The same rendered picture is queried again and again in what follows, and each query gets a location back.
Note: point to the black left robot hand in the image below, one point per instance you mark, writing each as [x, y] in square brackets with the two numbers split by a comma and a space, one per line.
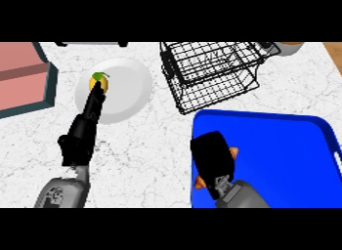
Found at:
[84, 130]

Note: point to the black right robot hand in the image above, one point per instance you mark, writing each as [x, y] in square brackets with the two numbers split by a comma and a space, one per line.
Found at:
[214, 153]

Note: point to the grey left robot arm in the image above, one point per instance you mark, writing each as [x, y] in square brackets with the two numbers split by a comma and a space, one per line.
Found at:
[63, 192]

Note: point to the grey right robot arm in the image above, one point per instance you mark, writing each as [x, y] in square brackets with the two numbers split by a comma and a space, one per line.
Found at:
[239, 195]

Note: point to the orange croissant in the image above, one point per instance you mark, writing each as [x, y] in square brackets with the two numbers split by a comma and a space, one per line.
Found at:
[232, 152]

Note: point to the blue tray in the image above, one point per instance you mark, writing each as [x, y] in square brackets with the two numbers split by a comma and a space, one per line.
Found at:
[282, 156]

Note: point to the white round plate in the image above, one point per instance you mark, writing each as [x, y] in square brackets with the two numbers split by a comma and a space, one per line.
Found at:
[116, 91]

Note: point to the yellow fruit with green top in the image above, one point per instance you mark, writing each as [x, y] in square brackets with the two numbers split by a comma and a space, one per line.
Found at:
[102, 83]

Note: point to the pink box with teal rim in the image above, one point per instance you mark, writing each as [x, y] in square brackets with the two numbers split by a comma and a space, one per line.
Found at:
[13, 78]

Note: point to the pale appliance with black feet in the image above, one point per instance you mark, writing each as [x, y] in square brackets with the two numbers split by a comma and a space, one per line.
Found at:
[90, 43]

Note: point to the grey round container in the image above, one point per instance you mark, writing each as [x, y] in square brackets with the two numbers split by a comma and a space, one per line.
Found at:
[288, 48]

